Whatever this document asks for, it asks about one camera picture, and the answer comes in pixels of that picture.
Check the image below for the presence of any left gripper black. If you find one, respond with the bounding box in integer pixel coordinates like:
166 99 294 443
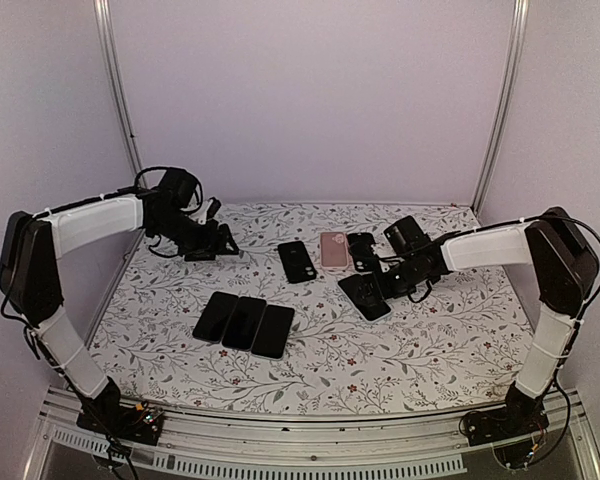
152 210 241 262

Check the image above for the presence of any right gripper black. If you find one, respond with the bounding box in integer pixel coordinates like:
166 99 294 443
354 255 430 306

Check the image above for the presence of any dark purple phone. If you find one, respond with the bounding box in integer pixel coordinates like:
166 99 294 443
338 274 392 323

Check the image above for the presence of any black phone case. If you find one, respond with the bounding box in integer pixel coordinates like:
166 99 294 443
347 232 382 273
277 240 317 284

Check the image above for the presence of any pink phone case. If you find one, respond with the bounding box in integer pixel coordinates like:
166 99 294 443
319 232 350 269

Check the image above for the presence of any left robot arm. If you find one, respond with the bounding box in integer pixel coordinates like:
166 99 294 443
0 166 240 434

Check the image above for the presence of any floral table mat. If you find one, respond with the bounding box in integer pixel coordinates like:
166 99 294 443
90 204 533 415

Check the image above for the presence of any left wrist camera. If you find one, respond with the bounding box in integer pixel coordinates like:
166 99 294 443
191 197 222 225

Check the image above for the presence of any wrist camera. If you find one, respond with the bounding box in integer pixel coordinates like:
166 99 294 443
191 197 222 225
383 216 429 254

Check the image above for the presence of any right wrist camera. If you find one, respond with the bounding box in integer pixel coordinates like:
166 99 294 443
383 216 429 254

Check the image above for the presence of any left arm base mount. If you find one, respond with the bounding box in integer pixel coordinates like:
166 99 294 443
76 401 164 446

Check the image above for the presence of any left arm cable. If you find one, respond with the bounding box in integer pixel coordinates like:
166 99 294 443
0 166 204 480

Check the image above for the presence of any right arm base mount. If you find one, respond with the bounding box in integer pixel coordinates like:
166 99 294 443
458 406 549 446

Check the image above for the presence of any aluminium frame post left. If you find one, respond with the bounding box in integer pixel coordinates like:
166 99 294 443
93 0 147 187

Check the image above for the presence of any aluminium frame post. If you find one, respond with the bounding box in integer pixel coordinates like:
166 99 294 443
471 0 530 216
93 0 147 187

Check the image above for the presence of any aluminium frame post right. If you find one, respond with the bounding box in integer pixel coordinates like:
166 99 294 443
471 0 530 216

